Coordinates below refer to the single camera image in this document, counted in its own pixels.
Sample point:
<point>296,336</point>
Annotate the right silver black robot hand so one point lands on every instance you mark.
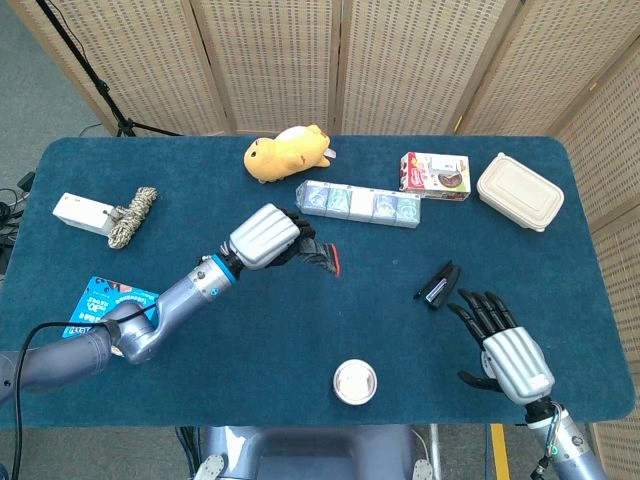
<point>517,362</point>

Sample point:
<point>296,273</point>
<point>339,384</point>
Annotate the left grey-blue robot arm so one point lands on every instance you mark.
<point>165,310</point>

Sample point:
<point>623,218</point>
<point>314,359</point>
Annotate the grey-blue robot torso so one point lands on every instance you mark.
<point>310,455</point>

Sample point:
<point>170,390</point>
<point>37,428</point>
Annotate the black power adapter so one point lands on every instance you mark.
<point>26,182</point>

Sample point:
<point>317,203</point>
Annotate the wrapped tissue packet multipack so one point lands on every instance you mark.
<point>360,205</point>

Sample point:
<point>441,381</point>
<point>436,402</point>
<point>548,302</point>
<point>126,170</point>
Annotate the small white box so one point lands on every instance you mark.
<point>442,164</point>

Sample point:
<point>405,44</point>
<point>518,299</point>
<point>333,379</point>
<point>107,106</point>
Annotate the white rectangular box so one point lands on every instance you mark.
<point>80,212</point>

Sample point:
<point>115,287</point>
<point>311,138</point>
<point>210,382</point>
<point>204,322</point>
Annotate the black tripod stand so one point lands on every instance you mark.
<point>100,85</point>

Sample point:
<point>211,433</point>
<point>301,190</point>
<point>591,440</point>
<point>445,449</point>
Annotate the yellow plush toy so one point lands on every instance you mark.
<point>280,155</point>

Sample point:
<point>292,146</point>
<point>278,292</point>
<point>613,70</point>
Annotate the black stapler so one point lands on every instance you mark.
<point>440,287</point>

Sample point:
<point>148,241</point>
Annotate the beige lidded food container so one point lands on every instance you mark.
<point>520,192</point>

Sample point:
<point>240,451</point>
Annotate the red white snack box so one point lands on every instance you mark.
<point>415,177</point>

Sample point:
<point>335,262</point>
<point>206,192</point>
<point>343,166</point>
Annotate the blue felt table cover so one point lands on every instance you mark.
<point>300,325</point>

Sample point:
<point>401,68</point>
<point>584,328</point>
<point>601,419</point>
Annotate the woven rattan folding screen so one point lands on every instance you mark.
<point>410,60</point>

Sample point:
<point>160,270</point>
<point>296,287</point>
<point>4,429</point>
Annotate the grey knitted work glove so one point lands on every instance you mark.
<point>325,257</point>

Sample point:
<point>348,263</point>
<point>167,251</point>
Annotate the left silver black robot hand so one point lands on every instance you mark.
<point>262,235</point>

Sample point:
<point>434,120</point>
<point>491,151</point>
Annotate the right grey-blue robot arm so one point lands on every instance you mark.
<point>570,445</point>

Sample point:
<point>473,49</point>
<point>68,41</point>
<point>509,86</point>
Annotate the blue printed carton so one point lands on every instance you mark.
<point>100,302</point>

